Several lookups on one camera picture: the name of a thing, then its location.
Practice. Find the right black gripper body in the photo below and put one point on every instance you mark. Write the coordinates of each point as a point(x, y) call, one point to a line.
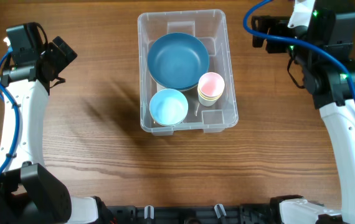
point(301, 54)

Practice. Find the light blue small bowl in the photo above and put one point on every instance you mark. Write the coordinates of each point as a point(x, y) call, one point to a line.
point(168, 102)

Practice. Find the clear plastic storage container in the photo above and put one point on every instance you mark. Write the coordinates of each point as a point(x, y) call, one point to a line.
point(210, 27)

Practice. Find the cream cup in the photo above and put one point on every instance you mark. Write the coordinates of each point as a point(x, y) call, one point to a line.
point(205, 102)

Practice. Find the pink cup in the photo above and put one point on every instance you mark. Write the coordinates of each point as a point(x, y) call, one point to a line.
point(211, 85)

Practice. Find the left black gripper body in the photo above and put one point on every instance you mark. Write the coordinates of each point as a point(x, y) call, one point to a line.
point(57, 57)

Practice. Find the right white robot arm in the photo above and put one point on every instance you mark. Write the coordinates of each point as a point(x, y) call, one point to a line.
point(340, 123)

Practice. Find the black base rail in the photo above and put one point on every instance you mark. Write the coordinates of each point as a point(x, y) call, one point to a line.
point(244, 213)

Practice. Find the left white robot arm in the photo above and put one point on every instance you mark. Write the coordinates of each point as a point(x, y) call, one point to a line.
point(29, 193)

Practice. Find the mint green small bowl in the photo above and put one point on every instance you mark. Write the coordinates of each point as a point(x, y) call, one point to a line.
point(168, 120)

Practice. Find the yellow cup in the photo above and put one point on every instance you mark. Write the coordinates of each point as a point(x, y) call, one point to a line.
point(211, 98)

